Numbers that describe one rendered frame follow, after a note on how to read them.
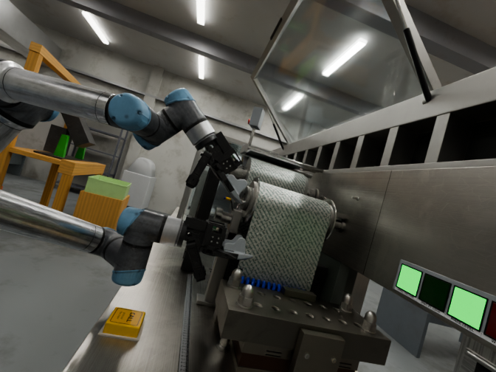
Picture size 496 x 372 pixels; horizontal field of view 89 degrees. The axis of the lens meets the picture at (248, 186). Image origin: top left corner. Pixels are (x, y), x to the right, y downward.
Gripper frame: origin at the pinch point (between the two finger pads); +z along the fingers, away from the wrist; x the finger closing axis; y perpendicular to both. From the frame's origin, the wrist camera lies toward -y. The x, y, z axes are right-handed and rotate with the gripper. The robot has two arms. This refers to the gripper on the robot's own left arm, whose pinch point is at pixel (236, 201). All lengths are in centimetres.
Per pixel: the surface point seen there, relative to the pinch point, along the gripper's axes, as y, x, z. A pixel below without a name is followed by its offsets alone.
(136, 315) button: -35.0, -13.5, 6.5
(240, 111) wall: 226, 717, -111
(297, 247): 6.9, -4.9, 20.9
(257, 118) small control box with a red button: 37, 53, -21
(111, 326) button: -37.9, -18.0, 4.0
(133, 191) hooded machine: -162, 641, -73
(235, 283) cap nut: -12.8, -13.1, 14.8
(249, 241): -3.7, -4.8, 11.0
